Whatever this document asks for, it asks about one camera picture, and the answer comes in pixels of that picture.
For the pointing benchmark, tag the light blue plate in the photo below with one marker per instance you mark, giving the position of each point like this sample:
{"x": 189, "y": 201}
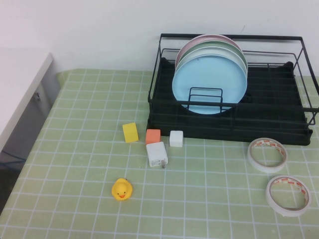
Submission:
{"x": 209, "y": 77}

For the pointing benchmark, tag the white plate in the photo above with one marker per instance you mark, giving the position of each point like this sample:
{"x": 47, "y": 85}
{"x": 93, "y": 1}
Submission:
{"x": 214, "y": 51}

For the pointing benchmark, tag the green plate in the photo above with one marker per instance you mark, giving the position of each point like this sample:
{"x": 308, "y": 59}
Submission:
{"x": 216, "y": 43}

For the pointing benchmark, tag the pink plate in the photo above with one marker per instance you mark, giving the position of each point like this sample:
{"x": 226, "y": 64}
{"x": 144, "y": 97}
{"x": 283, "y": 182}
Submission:
{"x": 211, "y": 36}

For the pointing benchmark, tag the orange foam cube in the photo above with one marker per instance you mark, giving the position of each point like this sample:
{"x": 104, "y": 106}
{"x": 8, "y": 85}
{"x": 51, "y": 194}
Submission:
{"x": 152, "y": 136}

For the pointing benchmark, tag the white foam cube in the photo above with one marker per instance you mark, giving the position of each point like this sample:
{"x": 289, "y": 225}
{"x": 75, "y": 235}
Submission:
{"x": 176, "y": 139}

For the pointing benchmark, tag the yellow foam cube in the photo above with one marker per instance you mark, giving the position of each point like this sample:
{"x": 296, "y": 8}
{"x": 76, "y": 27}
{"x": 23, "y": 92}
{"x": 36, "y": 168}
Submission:
{"x": 130, "y": 134}

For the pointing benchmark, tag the white power adapter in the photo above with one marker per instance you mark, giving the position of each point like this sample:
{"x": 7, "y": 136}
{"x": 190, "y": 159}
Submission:
{"x": 156, "y": 154}

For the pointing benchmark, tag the yellow rubber duck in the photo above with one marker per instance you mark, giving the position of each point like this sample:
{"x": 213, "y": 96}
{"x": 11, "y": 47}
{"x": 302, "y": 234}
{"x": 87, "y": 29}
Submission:
{"x": 121, "y": 190}

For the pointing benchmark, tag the green checkered tablecloth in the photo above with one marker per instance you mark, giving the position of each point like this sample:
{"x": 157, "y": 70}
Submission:
{"x": 211, "y": 211}

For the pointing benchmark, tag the white tape roll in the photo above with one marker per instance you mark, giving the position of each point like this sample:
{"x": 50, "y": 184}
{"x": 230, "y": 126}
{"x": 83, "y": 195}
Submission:
{"x": 286, "y": 212}
{"x": 268, "y": 168}

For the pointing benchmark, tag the white side table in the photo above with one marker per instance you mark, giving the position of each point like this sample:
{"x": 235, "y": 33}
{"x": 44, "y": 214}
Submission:
{"x": 20, "y": 74}

